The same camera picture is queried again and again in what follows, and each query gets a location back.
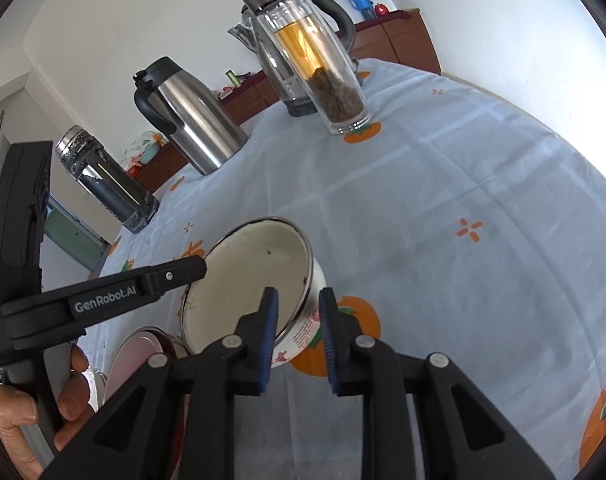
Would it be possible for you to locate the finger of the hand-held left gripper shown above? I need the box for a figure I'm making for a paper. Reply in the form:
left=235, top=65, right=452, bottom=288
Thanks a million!
left=133, top=255, right=207, bottom=302

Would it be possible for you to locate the stainless steel carafe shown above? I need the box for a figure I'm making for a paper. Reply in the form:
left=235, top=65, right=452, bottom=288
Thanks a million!
left=134, top=56, right=249, bottom=177

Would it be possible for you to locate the brown wooden cabinet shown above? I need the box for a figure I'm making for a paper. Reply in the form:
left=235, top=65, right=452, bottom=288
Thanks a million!
left=125, top=8, right=441, bottom=196

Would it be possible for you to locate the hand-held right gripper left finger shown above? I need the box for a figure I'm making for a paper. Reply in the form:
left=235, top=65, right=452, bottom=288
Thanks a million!
left=40, top=287, right=280, bottom=480

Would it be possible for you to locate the stainless steel electric kettle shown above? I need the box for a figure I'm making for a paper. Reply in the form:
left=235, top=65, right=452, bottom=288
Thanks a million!
left=227, top=0, right=361, bottom=118

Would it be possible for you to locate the green door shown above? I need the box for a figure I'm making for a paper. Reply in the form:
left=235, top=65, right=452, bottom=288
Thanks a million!
left=43, top=195, right=111, bottom=273

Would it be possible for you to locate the teal patterned box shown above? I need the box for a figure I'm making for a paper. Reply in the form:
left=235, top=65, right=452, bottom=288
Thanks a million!
left=125, top=130, right=164, bottom=171

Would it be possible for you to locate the white enamel bowl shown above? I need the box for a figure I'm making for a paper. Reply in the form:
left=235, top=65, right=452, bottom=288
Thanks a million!
left=178, top=217, right=329, bottom=368

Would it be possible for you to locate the person's left hand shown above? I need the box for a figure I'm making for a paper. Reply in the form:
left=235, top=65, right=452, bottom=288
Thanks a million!
left=0, top=344, right=96, bottom=480

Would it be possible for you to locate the glass tea bottle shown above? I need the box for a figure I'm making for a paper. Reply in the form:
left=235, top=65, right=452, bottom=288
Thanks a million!
left=240, top=0, right=372, bottom=136

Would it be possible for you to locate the dark grey thermos bottle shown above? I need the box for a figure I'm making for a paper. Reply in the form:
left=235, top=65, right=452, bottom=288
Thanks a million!
left=55, top=125, right=161, bottom=234

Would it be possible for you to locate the light blue printed tablecloth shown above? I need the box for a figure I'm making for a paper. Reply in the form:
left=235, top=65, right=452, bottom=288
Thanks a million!
left=85, top=57, right=606, bottom=480

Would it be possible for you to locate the red plastic bowl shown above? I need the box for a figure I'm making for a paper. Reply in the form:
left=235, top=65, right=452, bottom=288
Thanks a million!
left=102, top=326, right=190, bottom=411

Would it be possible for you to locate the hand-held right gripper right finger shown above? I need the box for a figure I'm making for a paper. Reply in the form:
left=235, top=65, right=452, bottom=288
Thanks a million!
left=318, top=287, right=556, bottom=480

